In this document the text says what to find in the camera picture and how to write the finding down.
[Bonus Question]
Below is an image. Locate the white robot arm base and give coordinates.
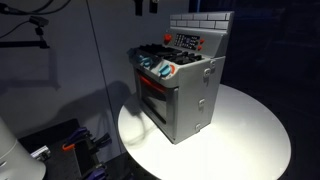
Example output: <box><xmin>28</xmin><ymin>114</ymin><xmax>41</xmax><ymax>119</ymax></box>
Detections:
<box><xmin>0</xmin><ymin>118</ymin><xmax>46</xmax><ymax>180</ymax></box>

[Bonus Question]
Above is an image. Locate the grey toy cooker stove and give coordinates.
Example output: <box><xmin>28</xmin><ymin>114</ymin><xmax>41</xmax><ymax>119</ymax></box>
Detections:
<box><xmin>128</xmin><ymin>11</ymin><xmax>234</xmax><ymax>144</ymax></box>

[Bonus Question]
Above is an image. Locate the purple spring clamp upper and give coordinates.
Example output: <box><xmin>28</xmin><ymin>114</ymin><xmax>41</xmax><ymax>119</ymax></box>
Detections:
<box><xmin>62</xmin><ymin>127</ymin><xmax>112</xmax><ymax>151</ymax></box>

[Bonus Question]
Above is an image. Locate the purple spring clamp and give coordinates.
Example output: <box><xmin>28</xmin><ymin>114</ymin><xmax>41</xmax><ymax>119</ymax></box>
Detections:
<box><xmin>79</xmin><ymin>164</ymin><xmax>107</xmax><ymax>180</ymax></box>
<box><xmin>62</xmin><ymin>127</ymin><xmax>112</xmax><ymax>151</ymax></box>

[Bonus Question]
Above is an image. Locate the black mounting plate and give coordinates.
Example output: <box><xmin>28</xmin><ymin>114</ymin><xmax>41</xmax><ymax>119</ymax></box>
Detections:
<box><xmin>18</xmin><ymin>118</ymin><xmax>108</xmax><ymax>180</ymax></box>

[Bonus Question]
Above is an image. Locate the white round table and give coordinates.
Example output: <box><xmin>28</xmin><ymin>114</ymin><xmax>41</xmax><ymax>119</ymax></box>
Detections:
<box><xmin>118</xmin><ymin>85</ymin><xmax>292</xmax><ymax>180</ymax></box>

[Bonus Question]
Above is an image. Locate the purple spring clamp lower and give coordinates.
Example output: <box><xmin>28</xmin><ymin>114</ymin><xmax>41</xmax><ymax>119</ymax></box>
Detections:
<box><xmin>79</xmin><ymin>164</ymin><xmax>107</xmax><ymax>180</ymax></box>

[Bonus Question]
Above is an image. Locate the black hanging cable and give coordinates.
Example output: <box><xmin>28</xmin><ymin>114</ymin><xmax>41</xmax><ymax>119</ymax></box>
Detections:
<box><xmin>0</xmin><ymin>0</ymin><xmax>122</xmax><ymax>158</ymax></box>

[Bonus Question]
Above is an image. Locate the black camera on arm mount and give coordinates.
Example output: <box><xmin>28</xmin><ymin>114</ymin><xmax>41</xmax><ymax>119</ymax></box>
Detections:
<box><xmin>0</xmin><ymin>16</ymin><xmax>49</xmax><ymax>49</ymax></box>

